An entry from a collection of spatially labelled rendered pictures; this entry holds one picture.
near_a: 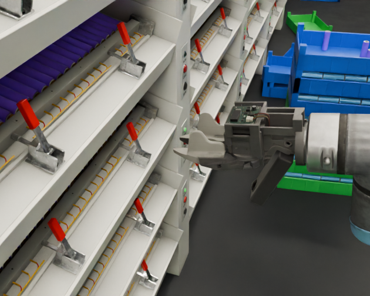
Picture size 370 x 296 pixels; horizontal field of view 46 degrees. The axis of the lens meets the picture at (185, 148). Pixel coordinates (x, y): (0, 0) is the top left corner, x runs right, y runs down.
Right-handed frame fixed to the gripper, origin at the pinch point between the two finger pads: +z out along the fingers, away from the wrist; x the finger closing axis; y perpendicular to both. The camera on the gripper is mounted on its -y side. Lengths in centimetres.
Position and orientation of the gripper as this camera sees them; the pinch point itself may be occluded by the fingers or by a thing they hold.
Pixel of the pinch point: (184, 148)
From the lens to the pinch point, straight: 74.4
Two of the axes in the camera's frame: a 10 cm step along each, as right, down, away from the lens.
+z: -9.4, -0.4, 3.5
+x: -3.1, 5.7, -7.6
